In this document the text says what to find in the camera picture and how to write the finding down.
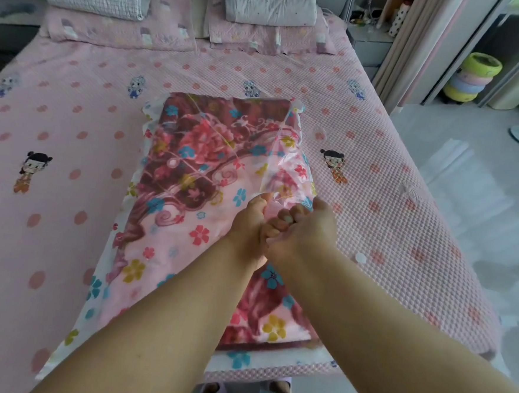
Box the person's left hand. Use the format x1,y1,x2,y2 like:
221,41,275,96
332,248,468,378
223,190,276,273

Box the person's right hand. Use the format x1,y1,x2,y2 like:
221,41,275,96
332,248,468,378
259,193,344,276

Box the red floral blanket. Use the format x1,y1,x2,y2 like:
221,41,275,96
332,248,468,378
103,88,337,352

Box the flower-print plastic storage bag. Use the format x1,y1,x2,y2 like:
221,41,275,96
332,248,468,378
36,81,360,393

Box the person's right forearm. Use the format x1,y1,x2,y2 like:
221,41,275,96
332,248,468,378
272,244,519,393

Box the person's left forearm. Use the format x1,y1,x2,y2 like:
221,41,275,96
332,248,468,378
28,231,265,393

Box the lilac right slipper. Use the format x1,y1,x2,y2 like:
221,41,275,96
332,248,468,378
268,375,294,393

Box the white bedside cabinet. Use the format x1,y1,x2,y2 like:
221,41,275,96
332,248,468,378
342,18,396,82
0,0,45,55

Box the pink cartoon bed sheet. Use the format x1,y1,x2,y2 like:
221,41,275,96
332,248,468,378
0,0,519,393

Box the white pink curtain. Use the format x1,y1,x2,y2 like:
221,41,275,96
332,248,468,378
369,0,469,120

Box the pastel striped round stool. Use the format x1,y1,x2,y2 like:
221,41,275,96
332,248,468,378
441,49,504,105

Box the grey dotted quilt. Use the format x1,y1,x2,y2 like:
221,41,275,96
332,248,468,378
220,0,319,30

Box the white black-dotted cylinder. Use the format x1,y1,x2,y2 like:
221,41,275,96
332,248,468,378
388,1,411,39

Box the grey open shelf unit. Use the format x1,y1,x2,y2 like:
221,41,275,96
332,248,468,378
421,0,519,111

